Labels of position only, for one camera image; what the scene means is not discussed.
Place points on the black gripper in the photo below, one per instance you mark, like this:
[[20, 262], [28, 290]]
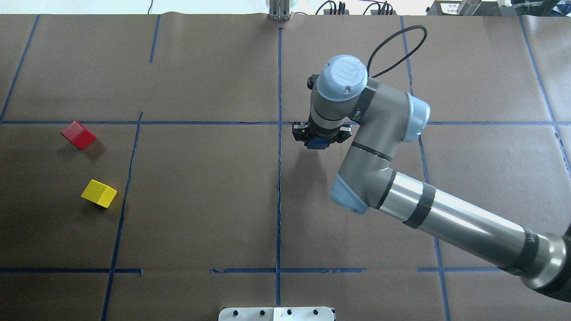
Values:
[[299, 133]]

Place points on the blue wooden block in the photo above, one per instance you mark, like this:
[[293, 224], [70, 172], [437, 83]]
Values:
[[317, 144]]

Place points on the yellow wooden block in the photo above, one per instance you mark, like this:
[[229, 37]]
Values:
[[99, 193]]

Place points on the red wooden block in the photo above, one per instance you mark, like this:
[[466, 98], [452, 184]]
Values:
[[78, 135]]

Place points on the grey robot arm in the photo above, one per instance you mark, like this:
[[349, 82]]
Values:
[[347, 103]]

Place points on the brown paper table cover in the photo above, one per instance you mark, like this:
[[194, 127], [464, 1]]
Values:
[[218, 206]]

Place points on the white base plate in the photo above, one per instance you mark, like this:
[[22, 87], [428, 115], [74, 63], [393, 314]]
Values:
[[318, 313]]

